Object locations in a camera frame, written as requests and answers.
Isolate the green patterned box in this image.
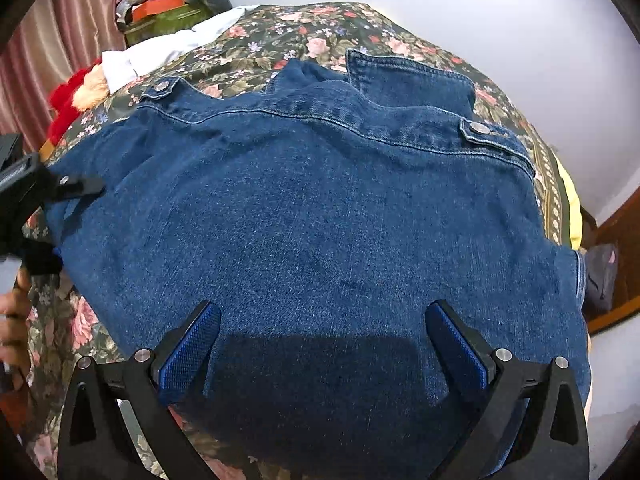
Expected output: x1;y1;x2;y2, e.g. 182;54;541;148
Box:
122;6;212;50

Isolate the striped pink curtain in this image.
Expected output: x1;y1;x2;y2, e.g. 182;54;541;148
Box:
0;0;147;153

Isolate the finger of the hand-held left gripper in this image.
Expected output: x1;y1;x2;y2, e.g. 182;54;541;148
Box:
46;172;106;204

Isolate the person's left hand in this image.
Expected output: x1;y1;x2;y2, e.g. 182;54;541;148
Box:
0;270;32;392

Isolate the blue denim jacket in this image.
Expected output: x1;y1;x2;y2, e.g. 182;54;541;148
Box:
47;49;594;480

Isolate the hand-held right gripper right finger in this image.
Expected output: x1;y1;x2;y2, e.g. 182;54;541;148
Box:
424;299;591;480

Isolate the orange box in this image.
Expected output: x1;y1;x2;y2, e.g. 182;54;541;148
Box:
131;0;187;22

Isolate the grey plastic bag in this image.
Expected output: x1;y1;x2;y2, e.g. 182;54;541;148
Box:
582;243;619;317

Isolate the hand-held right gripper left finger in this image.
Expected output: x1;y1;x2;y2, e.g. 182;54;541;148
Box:
57;301;222;480

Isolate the white cloth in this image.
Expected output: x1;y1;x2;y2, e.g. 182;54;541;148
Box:
102;5;262;87

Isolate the floral bedspread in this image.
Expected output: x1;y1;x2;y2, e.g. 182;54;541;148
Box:
20;1;572;480

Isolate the red plush toy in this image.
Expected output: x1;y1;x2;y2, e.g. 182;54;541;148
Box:
47;57;112;147

